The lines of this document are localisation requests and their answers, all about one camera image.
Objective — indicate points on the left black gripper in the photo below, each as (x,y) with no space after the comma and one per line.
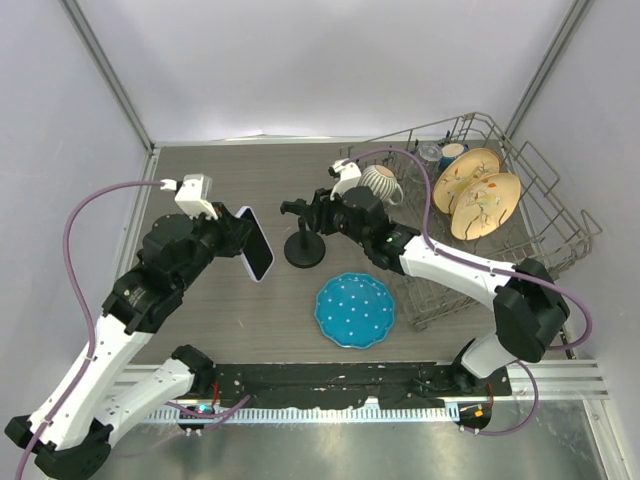
(234,231)

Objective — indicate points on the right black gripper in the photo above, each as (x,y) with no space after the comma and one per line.
(320,210)

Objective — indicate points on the black phone stand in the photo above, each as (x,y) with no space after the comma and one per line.
(304,249)

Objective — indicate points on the smartphone with lilac case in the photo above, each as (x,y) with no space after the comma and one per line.
(257,255)

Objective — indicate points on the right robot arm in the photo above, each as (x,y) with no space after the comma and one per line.
(528,312)

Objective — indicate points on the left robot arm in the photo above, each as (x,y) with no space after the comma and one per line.
(72,434)

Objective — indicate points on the striped white mug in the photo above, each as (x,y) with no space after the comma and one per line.
(383,184)

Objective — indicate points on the blue polka dot plate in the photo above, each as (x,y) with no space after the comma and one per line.
(355,310)

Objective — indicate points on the clear drinking glass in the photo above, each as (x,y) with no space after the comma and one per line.
(430,154)

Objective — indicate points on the blue ceramic cup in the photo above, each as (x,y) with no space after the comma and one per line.
(450,152)

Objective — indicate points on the rear tan decorated plate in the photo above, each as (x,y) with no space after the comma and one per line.
(467,169)

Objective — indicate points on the tan decorated plate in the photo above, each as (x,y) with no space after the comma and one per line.
(485,206)
(467,169)

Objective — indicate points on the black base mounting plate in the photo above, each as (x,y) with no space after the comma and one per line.
(337,386)

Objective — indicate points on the front tan decorated plate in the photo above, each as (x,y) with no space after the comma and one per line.
(485,206)

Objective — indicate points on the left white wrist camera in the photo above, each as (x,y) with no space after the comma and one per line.
(191,195)

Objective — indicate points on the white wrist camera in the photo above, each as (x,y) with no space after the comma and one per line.
(347,175)
(191,195)

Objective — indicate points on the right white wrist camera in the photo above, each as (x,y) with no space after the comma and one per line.
(347,175)

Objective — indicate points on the grey wire dish rack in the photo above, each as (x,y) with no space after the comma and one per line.
(542,226)

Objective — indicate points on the white slotted cable duct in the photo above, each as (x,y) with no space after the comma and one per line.
(369,413)

